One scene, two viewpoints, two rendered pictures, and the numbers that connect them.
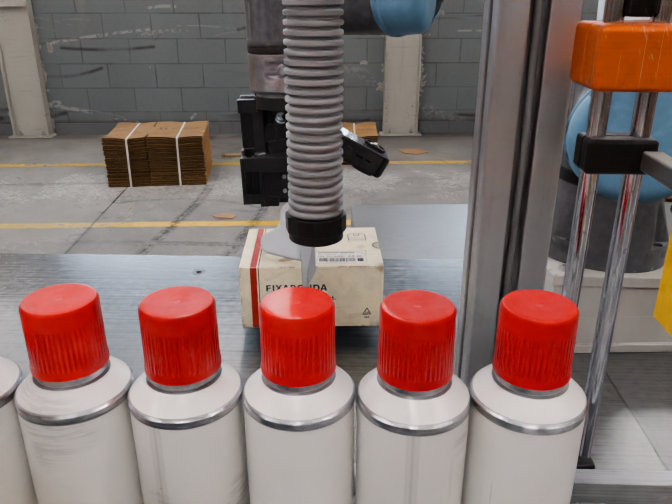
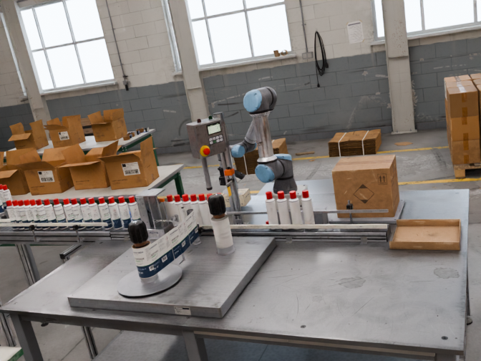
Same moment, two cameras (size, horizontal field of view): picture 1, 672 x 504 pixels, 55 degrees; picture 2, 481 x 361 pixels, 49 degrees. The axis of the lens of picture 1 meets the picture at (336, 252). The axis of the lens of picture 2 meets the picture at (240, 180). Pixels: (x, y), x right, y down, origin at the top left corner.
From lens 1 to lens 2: 267 cm
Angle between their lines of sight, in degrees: 23
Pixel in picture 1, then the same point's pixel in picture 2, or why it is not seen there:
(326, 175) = (208, 183)
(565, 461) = not seen: hidden behind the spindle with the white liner
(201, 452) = (195, 206)
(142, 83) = not seen: hidden behind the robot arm
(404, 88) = (404, 105)
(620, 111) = (258, 170)
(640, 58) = (227, 172)
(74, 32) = (224, 96)
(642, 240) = (284, 188)
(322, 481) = (203, 208)
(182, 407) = (193, 203)
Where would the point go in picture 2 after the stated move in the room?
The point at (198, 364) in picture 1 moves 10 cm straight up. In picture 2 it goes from (194, 199) to (190, 182)
